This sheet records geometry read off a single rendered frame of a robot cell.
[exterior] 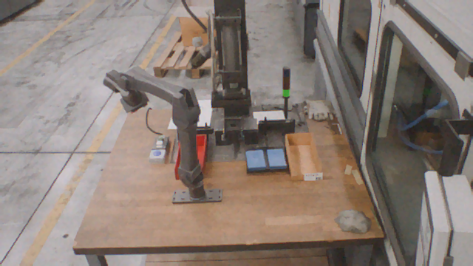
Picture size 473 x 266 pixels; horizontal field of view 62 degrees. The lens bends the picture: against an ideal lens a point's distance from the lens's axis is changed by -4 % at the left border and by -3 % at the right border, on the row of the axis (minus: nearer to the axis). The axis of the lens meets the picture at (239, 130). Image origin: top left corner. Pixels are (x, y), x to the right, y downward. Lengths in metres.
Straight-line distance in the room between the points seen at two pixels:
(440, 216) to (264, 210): 0.88
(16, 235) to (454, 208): 2.81
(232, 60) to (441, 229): 1.16
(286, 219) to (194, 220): 0.34
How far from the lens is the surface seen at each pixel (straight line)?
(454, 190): 0.88
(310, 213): 1.56
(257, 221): 1.53
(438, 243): 0.82
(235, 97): 1.76
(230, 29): 1.66
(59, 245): 2.95
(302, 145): 1.90
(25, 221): 3.25
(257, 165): 1.74
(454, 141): 0.87
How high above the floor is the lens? 1.99
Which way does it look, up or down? 33 degrees down
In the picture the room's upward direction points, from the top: 3 degrees counter-clockwise
